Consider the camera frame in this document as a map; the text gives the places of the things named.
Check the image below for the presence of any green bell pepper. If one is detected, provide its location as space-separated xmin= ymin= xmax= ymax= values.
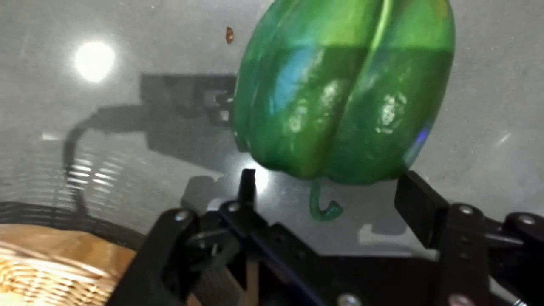
xmin=233 ymin=0 xmax=455 ymax=202

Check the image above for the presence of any woven wicker basket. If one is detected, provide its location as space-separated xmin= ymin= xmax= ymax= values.
xmin=0 ymin=224 xmax=136 ymax=306

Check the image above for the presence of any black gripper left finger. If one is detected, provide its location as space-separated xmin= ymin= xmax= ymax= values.
xmin=236 ymin=168 xmax=256 ymax=209

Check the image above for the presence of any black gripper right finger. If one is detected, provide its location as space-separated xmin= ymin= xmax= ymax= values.
xmin=394 ymin=171 xmax=449 ymax=248

